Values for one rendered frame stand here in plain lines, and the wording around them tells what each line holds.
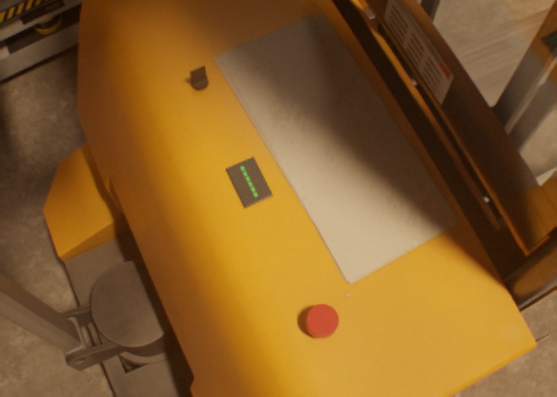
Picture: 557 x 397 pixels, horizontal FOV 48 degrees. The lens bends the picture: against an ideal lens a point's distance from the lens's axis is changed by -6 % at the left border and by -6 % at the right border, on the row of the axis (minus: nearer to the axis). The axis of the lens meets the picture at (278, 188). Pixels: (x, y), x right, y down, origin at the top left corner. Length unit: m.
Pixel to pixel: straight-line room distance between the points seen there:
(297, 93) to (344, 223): 0.20
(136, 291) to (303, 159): 0.55
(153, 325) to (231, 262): 0.47
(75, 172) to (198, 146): 0.66
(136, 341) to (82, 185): 0.39
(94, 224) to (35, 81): 0.77
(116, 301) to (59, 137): 0.79
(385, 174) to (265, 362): 0.29
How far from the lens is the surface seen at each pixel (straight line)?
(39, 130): 2.02
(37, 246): 1.88
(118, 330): 1.30
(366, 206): 0.86
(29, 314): 1.08
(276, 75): 0.93
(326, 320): 0.78
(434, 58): 0.84
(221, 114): 0.91
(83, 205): 1.48
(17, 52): 2.02
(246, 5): 1.01
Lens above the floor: 1.69
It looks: 68 degrees down
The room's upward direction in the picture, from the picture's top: 1 degrees clockwise
